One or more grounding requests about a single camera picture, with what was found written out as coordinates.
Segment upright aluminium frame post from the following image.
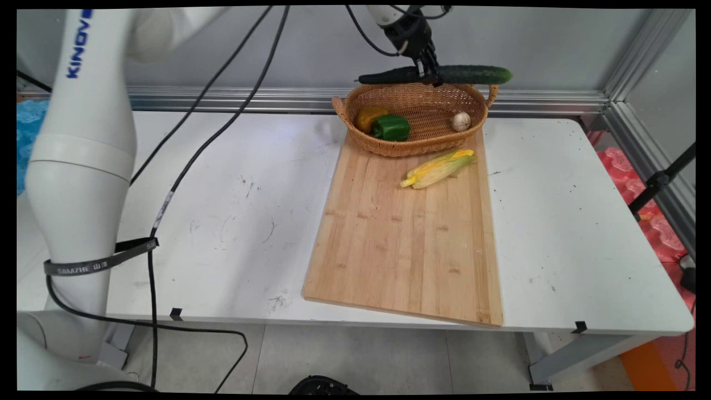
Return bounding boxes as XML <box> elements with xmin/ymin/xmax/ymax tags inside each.
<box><xmin>603</xmin><ymin>8</ymin><xmax>695</xmax><ymax>104</ymax></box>

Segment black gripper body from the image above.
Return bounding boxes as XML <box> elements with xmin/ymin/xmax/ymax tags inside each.
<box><xmin>382</xmin><ymin>12</ymin><xmax>435</xmax><ymax>62</ymax></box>

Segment woven wicker basket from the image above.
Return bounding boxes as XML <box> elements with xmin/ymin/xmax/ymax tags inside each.
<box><xmin>332</xmin><ymin>82</ymin><xmax>499</xmax><ymax>158</ymax></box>

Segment thin black floor cable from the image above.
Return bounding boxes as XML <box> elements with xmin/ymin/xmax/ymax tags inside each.
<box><xmin>674</xmin><ymin>297</ymin><xmax>696</xmax><ymax>391</ymax></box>

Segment horizontal aluminium frame rail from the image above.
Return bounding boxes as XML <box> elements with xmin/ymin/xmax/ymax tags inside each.
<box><xmin>17</xmin><ymin>83</ymin><xmax>610</xmax><ymax>118</ymax></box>

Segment black round object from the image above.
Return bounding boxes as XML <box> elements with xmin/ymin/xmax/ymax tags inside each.
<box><xmin>288</xmin><ymin>375</ymin><xmax>362</xmax><ymax>396</ymax></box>

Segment green bell pepper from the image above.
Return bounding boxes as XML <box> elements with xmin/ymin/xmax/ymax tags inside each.
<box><xmin>370</xmin><ymin>114</ymin><xmax>412</xmax><ymax>142</ymax></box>

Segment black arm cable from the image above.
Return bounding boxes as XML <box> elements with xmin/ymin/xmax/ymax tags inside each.
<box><xmin>129</xmin><ymin>6</ymin><xmax>274</xmax><ymax>186</ymax></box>

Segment grey velcro cable strap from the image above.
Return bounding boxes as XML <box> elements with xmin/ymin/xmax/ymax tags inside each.
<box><xmin>43</xmin><ymin>237</ymin><xmax>160</xmax><ymax>277</ymax></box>

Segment small black device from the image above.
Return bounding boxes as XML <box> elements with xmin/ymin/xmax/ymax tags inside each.
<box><xmin>679</xmin><ymin>254</ymin><xmax>696</xmax><ymax>295</ymax></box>

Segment side aluminium frame rail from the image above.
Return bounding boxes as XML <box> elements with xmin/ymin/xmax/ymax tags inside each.
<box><xmin>603</xmin><ymin>102</ymin><xmax>696</xmax><ymax>262</ymax></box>

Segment long dark green cucumber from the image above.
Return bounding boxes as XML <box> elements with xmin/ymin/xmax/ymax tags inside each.
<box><xmin>355</xmin><ymin>64</ymin><xmax>513</xmax><ymax>86</ymax></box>

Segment black cable with white label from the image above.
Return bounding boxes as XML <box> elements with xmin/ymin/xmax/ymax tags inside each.
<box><xmin>147</xmin><ymin>6</ymin><xmax>292</xmax><ymax>389</ymax></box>

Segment yellow bell pepper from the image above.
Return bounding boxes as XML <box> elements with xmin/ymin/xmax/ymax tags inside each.
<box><xmin>355</xmin><ymin>105</ymin><xmax>390</xmax><ymax>134</ymax></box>

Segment red bubble wrap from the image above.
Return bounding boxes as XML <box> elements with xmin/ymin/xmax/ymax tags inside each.
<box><xmin>586</xmin><ymin>131</ymin><xmax>696</xmax><ymax>312</ymax></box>

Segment yellow corn cob with husk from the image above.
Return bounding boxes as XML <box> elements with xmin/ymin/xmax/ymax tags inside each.
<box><xmin>400</xmin><ymin>149</ymin><xmax>478</xmax><ymax>190</ymax></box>

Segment black tripod stand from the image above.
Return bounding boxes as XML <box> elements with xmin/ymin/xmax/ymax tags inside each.
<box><xmin>628</xmin><ymin>142</ymin><xmax>696</xmax><ymax>223</ymax></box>

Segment grey table leg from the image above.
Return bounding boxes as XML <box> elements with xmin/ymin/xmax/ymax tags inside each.
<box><xmin>521</xmin><ymin>332</ymin><xmax>663</xmax><ymax>391</ymax></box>

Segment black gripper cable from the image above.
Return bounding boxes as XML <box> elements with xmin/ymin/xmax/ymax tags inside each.
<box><xmin>344</xmin><ymin>6</ymin><xmax>402</xmax><ymax>57</ymax></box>

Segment blue bubble wrap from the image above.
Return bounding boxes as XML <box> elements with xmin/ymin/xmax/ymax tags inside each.
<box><xmin>17</xmin><ymin>99</ymin><xmax>51</xmax><ymax>196</ymax></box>

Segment bamboo cutting board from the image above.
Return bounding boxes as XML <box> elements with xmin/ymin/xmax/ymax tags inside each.
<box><xmin>302</xmin><ymin>127</ymin><xmax>504</xmax><ymax>328</ymax></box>

